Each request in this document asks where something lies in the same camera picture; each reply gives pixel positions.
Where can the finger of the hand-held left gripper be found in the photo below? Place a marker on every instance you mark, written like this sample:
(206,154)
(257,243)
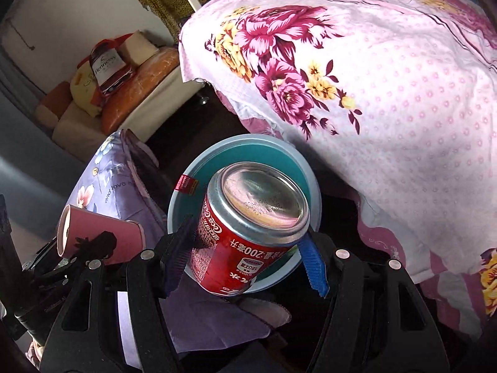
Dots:
(97,244)

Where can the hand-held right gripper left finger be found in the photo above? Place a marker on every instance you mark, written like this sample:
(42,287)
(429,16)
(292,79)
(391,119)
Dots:
(181,250)

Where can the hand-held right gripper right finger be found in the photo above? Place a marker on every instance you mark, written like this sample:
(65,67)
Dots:
(315,266)

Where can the pink paper cup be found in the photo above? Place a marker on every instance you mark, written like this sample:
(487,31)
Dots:
(101,219)

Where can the red soda can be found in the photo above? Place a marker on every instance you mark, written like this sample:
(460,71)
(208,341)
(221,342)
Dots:
(240,258)

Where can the light blue round bin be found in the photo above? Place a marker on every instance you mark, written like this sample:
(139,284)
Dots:
(271,155)

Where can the small red wrapper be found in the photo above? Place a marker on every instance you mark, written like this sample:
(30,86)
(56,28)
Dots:
(185,185)

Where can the purple floral bedsheet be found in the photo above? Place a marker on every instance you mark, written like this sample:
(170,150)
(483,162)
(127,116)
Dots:
(112,171)

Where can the small orange beige cushion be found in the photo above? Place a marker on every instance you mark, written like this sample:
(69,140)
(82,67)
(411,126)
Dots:
(52,103)

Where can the yellow cloth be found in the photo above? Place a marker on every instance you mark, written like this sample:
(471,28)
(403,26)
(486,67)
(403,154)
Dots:
(83,93)

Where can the beige sofa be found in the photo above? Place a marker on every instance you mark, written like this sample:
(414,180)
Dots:
(155,97)

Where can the red bottle print bag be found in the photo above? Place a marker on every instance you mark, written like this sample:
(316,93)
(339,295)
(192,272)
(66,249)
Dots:
(108,68)

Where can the pink floral blanket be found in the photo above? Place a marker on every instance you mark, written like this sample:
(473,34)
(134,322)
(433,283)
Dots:
(388,105)

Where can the beige box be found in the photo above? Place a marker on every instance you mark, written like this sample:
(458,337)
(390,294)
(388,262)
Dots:
(138,48)

